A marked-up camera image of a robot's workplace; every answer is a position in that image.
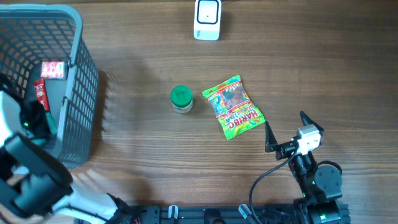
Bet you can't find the black right camera cable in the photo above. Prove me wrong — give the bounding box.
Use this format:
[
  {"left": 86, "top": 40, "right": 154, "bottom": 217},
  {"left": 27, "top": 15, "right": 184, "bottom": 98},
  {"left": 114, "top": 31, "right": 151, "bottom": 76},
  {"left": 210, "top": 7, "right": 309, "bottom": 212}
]
[{"left": 249, "top": 141, "right": 343, "bottom": 224}]

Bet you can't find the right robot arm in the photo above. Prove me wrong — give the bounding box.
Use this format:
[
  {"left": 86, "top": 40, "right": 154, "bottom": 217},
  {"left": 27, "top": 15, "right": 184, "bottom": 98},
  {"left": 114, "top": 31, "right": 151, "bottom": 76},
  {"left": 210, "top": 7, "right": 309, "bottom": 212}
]
[{"left": 265, "top": 111, "right": 349, "bottom": 223}]

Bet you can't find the green lid seasoning jar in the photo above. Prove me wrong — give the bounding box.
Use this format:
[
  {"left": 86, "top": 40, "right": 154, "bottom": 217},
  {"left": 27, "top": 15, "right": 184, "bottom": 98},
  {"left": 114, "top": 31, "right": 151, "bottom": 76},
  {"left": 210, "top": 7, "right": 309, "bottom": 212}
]
[{"left": 170, "top": 85, "right": 193, "bottom": 114}]

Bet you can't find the white barcode scanner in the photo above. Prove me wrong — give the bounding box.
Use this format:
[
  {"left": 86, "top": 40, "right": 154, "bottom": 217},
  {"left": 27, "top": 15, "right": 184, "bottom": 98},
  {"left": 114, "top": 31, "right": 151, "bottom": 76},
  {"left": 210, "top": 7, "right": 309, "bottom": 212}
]
[{"left": 193, "top": 0, "right": 222, "bottom": 41}]

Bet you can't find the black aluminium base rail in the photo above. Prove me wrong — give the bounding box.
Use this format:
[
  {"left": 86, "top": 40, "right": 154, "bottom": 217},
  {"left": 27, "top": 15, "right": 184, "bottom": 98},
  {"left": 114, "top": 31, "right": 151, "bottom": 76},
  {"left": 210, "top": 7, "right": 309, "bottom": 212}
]
[{"left": 73, "top": 203, "right": 351, "bottom": 224}]

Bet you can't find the teal tissue pack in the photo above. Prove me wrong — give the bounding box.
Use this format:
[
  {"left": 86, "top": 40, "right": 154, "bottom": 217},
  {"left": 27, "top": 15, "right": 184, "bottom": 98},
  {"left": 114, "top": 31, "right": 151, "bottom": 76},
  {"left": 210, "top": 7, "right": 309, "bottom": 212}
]
[{"left": 32, "top": 111, "right": 58, "bottom": 146}]

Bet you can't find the red Nescafe coffee stick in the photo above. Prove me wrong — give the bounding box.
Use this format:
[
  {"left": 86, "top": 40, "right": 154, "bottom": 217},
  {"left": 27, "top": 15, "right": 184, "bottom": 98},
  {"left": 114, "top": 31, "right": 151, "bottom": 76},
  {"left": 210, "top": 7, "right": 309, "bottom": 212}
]
[{"left": 34, "top": 79, "right": 50, "bottom": 111}]

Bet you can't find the grey plastic mesh basket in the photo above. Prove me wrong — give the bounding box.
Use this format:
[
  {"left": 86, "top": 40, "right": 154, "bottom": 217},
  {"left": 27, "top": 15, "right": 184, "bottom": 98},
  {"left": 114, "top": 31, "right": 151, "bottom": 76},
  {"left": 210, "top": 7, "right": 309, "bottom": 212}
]
[{"left": 1, "top": 4, "right": 100, "bottom": 169}]

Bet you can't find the red white snack packet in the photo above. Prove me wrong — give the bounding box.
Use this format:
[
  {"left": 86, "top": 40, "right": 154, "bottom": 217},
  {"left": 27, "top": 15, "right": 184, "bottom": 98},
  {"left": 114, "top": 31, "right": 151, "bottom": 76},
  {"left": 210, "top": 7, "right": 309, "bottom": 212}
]
[{"left": 40, "top": 62, "right": 68, "bottom": 80}]

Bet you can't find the green Haribo gummy bag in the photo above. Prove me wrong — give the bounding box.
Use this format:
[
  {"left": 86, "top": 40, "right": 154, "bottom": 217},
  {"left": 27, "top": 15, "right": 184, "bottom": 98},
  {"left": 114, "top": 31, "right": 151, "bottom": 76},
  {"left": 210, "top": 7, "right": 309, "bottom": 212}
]
[{"left": 202, "top": 75, "right": 266, "bottom": 140}]

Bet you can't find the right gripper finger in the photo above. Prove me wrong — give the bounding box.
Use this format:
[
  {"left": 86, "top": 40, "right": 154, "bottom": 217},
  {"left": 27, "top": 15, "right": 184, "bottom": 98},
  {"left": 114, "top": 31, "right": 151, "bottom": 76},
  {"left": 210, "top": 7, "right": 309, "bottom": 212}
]
[
  {"left": 300, "top": 111, "right": 325, "bottom": 133},
  {"left": 265, "top": 121, "right": 279, "bottom": 153}
]

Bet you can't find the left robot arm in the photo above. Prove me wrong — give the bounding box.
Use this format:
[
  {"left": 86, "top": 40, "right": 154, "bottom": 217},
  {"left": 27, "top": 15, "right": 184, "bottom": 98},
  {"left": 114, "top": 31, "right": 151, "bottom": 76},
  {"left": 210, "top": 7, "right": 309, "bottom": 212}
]
[{"left": 1, "top": 74, "right": 133, "bottom": 223}]

